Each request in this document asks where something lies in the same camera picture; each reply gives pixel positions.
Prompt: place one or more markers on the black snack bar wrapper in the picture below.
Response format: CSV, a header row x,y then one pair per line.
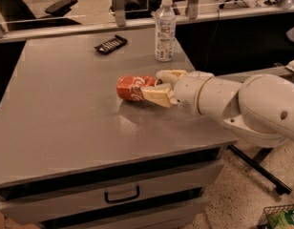
x,y
111,45

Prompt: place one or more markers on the clear plastic water bottle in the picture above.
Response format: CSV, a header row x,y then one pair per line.
x,y
165,31

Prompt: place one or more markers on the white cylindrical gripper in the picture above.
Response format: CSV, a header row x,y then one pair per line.
x,y
186,92

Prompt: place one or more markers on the grey metal rail post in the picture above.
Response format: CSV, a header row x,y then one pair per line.
x,y
120,17
191,10

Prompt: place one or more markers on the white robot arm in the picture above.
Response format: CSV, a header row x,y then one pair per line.
x,y
259,110

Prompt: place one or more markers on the black metal floor stand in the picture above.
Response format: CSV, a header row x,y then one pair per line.
x,y
280,187

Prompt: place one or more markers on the wire basket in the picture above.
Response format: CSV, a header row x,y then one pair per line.
x,y
263,222

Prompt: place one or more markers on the grey upper drawer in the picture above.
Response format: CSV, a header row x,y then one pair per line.
x,y
88,198

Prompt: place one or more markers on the black drawer handle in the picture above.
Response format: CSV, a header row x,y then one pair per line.
x,y
123,194

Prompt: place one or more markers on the grey drawer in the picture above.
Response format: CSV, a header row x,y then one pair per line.
x,y
169,216
88,198

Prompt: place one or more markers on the black office chair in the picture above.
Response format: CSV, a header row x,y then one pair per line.
x,y
19,16

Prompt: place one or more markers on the red coke can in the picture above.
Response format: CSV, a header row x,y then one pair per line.
x,y
129,87

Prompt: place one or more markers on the grey lower drawer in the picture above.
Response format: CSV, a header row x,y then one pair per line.
x,y
169,216

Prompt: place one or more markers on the green snack bag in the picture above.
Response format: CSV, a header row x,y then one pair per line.
x,y
281,220

